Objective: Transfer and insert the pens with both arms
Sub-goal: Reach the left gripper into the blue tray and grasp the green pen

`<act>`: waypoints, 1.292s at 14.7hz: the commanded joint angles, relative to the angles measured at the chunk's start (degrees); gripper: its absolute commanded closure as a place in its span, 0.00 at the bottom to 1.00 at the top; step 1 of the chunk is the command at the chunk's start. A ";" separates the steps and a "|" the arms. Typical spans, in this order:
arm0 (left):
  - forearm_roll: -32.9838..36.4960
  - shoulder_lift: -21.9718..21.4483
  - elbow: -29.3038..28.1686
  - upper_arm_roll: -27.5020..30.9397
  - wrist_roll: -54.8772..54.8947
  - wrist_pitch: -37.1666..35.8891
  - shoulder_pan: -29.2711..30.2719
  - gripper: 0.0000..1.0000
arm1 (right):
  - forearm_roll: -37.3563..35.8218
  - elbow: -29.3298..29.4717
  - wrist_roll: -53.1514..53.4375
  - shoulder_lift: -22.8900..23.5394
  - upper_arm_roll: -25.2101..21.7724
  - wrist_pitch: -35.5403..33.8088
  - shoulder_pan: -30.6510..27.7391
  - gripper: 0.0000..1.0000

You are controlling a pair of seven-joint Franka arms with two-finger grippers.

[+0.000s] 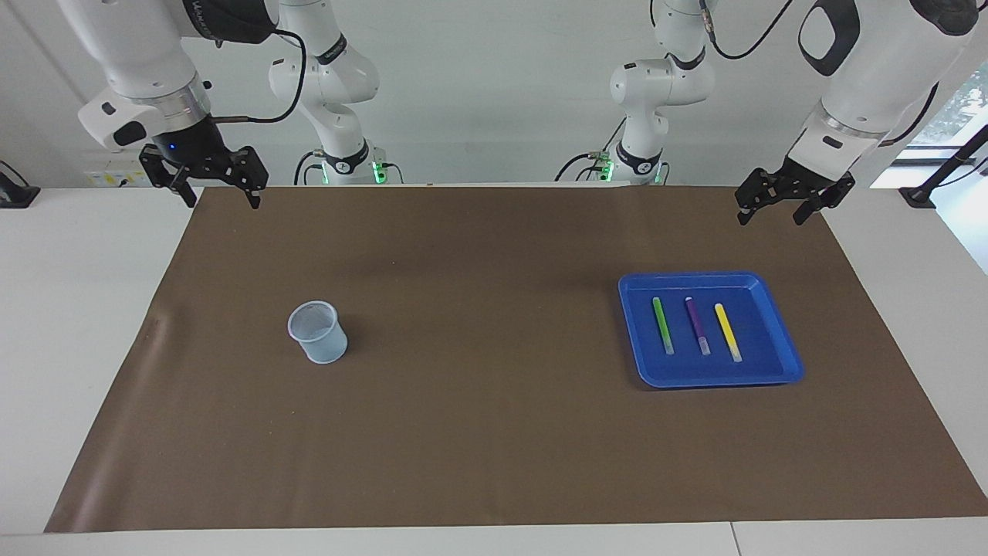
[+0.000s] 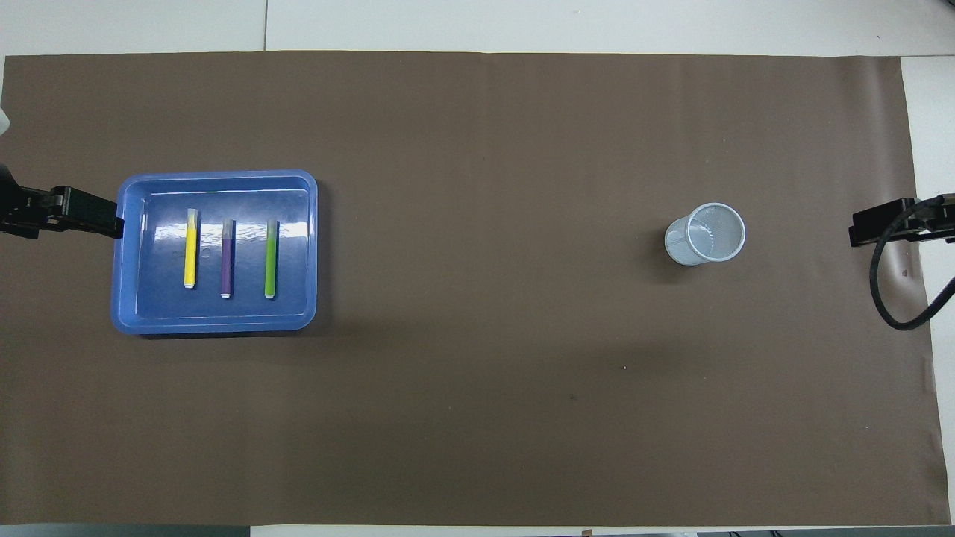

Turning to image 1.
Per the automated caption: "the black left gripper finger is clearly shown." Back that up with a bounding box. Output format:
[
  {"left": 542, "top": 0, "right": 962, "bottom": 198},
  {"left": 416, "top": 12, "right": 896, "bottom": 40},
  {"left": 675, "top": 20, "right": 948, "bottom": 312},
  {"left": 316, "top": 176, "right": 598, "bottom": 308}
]
[
  {"left": 735, "top": 170, "right": 782, "bottom": 226},
  {"left": 795, "top": 174, "right": 856, "bottom": 226}
]

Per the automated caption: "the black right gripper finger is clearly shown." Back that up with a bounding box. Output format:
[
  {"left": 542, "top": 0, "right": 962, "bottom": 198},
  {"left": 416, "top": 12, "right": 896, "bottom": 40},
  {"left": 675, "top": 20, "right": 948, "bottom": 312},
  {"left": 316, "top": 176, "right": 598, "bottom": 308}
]
[
  {"left": 139, "top": 147, "right": 198, "bottom": 208},
  {"left": 230, "top": 145, "right": 269, "bottom": 211}
]

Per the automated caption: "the yellow pen white cap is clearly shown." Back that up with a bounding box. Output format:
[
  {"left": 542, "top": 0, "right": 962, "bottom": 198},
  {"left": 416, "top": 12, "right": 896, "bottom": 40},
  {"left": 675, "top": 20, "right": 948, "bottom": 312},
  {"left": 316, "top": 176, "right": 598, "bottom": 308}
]
[{"left": 714, "top": 303, "right": 743, "bottom": 363}]

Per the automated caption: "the purple pen white cap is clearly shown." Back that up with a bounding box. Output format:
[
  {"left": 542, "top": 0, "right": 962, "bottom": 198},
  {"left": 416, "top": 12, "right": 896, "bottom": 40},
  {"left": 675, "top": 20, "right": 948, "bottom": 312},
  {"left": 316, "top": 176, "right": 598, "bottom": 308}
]
[{"left": 685, "top": 297, "right": 712, "bottom": 357}]

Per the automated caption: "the green pen white cap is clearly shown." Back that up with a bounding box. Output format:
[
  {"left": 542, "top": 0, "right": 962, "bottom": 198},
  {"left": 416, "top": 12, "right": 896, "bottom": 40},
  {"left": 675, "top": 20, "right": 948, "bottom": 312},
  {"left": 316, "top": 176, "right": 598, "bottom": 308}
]
[{"left": 652, "top": 297, "right": 675, "bottom": 356}]

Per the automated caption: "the black clamp stand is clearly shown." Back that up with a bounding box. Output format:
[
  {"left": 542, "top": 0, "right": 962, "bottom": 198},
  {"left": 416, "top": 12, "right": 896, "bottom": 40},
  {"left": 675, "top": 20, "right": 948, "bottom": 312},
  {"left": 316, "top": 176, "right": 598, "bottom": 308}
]
[
  {"left": 0, "top": 160, "right": 41, "bottom": 209},
  {"left": 899, "top": 124, "right": 988, "bottom": 209}
]

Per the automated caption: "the bright window with foliage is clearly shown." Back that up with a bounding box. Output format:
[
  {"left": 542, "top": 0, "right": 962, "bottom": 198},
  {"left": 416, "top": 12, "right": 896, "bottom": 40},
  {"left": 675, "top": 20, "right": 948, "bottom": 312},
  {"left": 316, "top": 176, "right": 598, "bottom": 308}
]
[{"left": 911, "top": 62, "right": 988, "bottom": 149}]

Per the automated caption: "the blue plastic tray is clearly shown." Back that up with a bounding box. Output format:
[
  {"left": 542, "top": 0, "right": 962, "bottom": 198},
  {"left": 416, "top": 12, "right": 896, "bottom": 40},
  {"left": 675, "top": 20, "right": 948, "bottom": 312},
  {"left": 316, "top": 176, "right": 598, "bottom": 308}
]
[{"left": 617, "top": 270, "right": 805, "bottom": 389}]

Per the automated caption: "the silver mesh pen cup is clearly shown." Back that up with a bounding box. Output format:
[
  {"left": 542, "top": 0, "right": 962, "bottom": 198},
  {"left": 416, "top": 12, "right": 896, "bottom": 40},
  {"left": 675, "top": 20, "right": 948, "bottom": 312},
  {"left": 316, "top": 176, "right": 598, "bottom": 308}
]
[{"left": 287, "top": 300, "right": 348, "bottom": 364}]

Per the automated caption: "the brown table mat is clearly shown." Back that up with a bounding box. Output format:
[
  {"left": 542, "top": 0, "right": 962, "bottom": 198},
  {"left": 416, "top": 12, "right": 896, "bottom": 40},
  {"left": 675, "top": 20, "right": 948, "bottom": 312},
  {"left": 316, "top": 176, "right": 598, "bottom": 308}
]
[{"left": 44, "top": 185, "right": 988, "bottom": 534}]

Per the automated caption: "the white wall socket box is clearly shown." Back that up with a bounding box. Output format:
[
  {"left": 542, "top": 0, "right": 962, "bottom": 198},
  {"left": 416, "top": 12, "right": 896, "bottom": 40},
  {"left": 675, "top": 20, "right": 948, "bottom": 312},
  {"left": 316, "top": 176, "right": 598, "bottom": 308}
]
[{"left": 81, "top": 151, "right": 167, "bottom": 188}]

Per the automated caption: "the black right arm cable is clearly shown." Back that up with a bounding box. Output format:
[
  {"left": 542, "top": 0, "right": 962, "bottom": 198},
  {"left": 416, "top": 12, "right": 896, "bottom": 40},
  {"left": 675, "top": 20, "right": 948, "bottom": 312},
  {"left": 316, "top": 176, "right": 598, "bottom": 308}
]
[{"left": 210, "top": 28, "right": 308, "bottom": 126}]

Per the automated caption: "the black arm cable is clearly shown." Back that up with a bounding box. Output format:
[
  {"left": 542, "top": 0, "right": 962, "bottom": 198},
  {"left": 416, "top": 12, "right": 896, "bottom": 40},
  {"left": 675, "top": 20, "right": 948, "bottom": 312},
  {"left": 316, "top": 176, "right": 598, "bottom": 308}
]
[
  {"left": 210, "top": 28, "right": 308, "bottom": 126},
  {"left": 699, "top": 0, "right": 941, "bottom": 147}
]

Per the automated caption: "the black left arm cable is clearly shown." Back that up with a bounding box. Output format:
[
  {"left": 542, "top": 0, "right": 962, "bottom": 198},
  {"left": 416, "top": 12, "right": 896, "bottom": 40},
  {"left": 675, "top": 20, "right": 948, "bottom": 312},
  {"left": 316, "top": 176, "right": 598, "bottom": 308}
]
[{"left": 699, "top": 0, "right": 941, "bottom": 147}]

